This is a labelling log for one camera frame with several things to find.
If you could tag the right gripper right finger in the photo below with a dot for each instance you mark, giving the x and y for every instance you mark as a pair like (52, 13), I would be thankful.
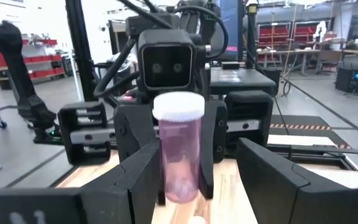
(291, 202)

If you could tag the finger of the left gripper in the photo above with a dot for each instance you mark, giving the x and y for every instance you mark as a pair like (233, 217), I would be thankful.
(213, 133)
(135, 130)

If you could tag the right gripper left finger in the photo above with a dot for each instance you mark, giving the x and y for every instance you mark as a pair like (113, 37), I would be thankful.
(104, 202)

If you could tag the pink pill bottle white cap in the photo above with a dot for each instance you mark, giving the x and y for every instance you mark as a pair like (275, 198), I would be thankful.
(179, 149)

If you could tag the black background robot arm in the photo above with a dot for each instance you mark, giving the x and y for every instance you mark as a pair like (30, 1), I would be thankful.
(14, 62)

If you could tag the black mat hazard stripe edge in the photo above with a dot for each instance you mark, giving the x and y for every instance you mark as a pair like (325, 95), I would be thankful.
(306, 119)

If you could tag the black monitor pole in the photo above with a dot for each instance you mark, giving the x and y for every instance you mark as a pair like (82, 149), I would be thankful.
(251, 37)

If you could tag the blue screen rig monitor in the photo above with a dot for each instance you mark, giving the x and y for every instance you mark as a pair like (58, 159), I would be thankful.
(230, 25)

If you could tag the black computer tower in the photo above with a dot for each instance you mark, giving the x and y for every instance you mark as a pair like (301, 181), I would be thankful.
(350, 79)

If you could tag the wooden workbench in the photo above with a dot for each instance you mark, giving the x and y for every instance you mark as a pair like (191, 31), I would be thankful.
(328, 56)

